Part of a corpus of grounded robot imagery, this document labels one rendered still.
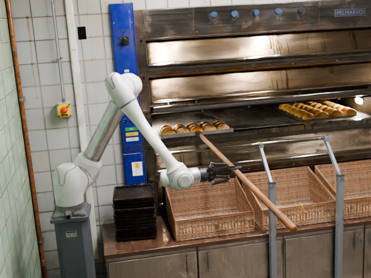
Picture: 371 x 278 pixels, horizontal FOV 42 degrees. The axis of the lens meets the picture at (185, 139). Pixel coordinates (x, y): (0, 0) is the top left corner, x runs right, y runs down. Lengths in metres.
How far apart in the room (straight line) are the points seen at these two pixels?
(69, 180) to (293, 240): 1.62
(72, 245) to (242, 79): 1.74
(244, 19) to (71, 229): 1.91
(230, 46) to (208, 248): 1.44
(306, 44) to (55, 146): 1.98
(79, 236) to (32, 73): 1.26
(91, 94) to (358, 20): 2.06
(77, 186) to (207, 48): 1.45
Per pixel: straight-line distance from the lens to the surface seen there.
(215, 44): 3.60
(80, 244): 2.83
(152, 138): 2.50
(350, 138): 4.09
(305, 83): 3.82
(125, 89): 2.55
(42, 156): 3.62
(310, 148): 3.94
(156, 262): 3.32
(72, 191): 2.74
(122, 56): 3.46
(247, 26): 3.66
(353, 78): 4.00
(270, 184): 3.24
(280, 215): 2.08
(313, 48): 3.82
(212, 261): 3.39
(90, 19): 3.48
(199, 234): 3.34
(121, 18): 3.46
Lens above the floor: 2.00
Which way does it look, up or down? 13 degrees down
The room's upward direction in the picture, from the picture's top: 3 degrees counter-clockwise
